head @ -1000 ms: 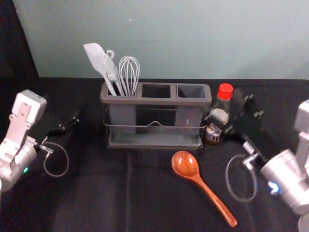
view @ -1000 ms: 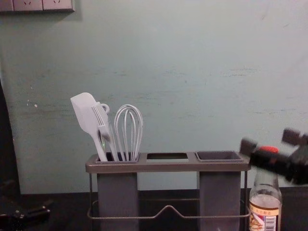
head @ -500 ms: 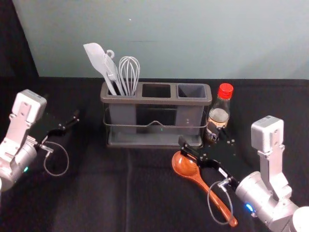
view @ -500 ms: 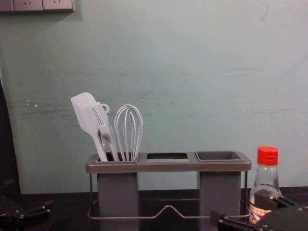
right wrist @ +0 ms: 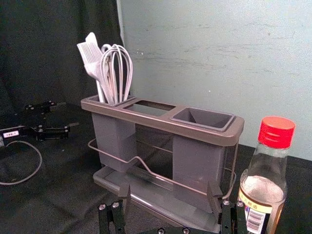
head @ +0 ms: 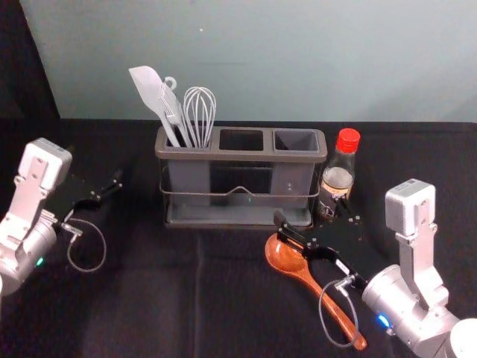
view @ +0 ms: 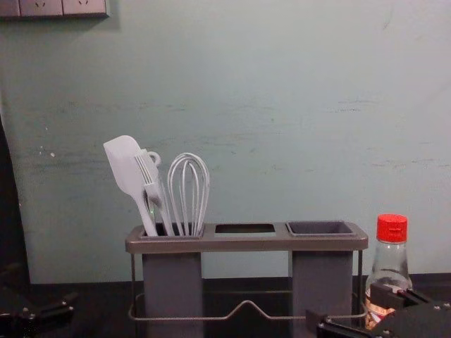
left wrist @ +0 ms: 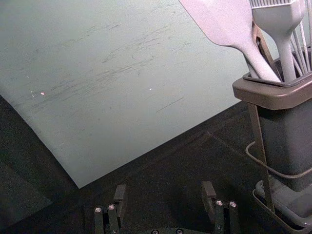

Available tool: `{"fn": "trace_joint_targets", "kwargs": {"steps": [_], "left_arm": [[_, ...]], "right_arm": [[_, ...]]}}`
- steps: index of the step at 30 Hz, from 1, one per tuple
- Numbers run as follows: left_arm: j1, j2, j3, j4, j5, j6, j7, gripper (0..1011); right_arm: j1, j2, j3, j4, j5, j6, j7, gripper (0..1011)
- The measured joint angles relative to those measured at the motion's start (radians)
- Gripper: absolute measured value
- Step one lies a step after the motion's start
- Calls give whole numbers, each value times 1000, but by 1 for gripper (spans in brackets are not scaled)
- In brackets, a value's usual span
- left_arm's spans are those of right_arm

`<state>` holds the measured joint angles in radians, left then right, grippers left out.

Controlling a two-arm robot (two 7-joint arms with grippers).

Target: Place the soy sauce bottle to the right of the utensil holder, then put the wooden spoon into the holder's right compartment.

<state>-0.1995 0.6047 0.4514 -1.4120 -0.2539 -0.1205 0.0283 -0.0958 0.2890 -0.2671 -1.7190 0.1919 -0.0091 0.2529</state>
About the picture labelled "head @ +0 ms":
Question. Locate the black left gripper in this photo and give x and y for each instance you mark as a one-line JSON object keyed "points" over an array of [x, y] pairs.
{"points": [[72, 188]]}

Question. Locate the sauce bottle with red cap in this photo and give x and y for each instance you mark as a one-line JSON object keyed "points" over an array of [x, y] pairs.
{"points": [[337, 179]]}

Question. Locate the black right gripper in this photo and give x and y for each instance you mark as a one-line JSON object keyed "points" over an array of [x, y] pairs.
{"points": [[346, 242]]}

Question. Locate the brown wooden spoon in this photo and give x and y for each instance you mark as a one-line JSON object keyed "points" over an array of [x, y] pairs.
{"points": [[288, 257]]}

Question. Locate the black table cloth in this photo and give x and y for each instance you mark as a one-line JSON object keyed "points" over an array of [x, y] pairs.
{"points": [[208, 298]]}

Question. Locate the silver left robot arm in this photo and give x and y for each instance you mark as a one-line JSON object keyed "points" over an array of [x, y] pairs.
{"points": [[28, 231]]}

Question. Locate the black rack with steel bars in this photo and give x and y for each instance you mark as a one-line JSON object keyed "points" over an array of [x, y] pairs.
{"points": [[186, 175]]}

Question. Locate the grey silicone spatula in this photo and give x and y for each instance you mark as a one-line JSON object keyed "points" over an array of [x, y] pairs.
{"points": [[147, 84]]}

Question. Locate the black side panel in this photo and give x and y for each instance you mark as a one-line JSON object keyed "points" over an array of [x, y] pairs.
{"points": [[18, 63]]}

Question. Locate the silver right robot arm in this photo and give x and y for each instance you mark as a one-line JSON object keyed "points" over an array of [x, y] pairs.
{"points": [[404, 298]]}

